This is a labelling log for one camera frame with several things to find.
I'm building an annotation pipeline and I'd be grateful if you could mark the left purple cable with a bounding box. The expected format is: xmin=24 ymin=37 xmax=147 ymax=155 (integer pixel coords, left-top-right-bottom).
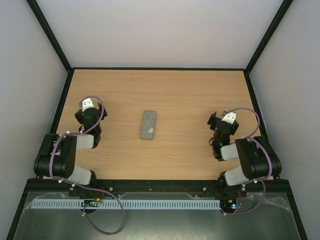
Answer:
xmin=48 ymin=95 xmax=125 ymax=235

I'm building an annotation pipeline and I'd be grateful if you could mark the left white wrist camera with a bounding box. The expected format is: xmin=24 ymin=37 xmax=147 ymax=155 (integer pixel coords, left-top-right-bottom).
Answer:
xmin=79 ymin=97 xmax=95 ymax=112

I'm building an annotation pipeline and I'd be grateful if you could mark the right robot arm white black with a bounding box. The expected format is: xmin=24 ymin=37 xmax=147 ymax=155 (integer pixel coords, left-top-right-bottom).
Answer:
xmin=207 ymin=107 xmax=282 ymax=196

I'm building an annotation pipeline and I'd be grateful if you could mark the grey glasses case green lining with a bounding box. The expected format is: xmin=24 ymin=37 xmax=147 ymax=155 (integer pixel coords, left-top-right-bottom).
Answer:
xmin=140 ymin=110 xmax=157 ymax=141

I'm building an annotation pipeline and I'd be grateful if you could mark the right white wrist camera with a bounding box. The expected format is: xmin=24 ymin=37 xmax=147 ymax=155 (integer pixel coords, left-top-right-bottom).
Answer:
xmin=222 ymin=112 xmax=237 ymax=125

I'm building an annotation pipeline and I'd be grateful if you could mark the black aluminium front rail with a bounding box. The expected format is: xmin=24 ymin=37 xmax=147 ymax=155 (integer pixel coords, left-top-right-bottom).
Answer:
xmin=24 ymin=177 xmax=291 ymax=198

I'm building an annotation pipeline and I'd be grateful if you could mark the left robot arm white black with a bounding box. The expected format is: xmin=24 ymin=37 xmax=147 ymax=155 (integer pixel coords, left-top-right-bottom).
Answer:
xmin=33 ymin=97 xmax=108 ymax=190

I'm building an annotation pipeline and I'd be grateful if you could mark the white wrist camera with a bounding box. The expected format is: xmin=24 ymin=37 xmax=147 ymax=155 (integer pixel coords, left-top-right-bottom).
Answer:
xmin=79 ymin=97 xmax=95 ymax=112
xmin=222 ymin=112 xmax=237 ymax=125

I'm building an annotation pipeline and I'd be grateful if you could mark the light blue slotted cable duct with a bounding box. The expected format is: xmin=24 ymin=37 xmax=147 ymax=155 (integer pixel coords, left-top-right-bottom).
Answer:
xmin=30 ymin=199 xmax=221 ymax=210

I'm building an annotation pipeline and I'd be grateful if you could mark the black enclosure frame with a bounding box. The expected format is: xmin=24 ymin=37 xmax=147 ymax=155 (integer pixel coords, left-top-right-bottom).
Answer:
xmin=7 ymin=0 xmax=307 ymax=240

